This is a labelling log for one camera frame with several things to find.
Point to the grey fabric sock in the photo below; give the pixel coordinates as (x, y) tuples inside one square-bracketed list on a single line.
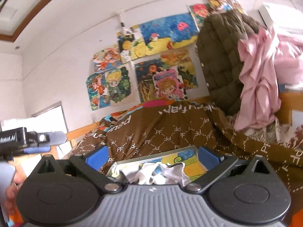
[(155, 173)]

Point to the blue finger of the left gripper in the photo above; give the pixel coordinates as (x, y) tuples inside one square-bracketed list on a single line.
[(49, 138)]

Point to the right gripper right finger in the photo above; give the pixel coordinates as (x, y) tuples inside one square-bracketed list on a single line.
[(218, 166)]

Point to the top right anime poster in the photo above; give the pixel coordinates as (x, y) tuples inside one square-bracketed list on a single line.
[(221, 6)]

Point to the red-haired girl painting upper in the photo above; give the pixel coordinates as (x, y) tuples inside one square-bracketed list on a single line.
[(107, 59)]

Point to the dark seaweed fish painting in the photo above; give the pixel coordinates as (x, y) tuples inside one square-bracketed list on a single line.
[(145, 71)]

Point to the blue sea jellyfish painting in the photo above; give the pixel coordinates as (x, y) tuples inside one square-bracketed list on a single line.
[(169, 32)]

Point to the orange girl blue painting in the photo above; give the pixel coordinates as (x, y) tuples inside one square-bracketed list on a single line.
[(97, 91)]

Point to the blond boy green painting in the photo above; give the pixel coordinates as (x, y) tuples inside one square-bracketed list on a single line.
[(119, 86)]

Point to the red-haired face painting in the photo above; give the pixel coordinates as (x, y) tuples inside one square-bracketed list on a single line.
[(199, 12)]

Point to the pink anime magazine poster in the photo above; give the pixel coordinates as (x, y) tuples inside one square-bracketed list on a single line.
[(169, 84)]

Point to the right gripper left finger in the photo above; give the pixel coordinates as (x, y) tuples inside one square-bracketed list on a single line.
[(88, 166)]

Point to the brown PF patterned duvet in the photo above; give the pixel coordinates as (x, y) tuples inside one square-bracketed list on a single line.
[(164, 125)]

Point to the grey storage box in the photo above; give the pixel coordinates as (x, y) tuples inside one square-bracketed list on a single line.
[(189, 156)]

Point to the person's left hand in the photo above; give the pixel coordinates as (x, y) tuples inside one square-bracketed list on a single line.
[(12, 190)]

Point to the olive quilted jacket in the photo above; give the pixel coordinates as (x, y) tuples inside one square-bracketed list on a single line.
[(217, 49)]

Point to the pink cloth garment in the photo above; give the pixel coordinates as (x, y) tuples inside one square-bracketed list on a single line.
[(269, 59)]

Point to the yellow moon night painting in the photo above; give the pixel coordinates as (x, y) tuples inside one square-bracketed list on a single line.
[(131, 44)]

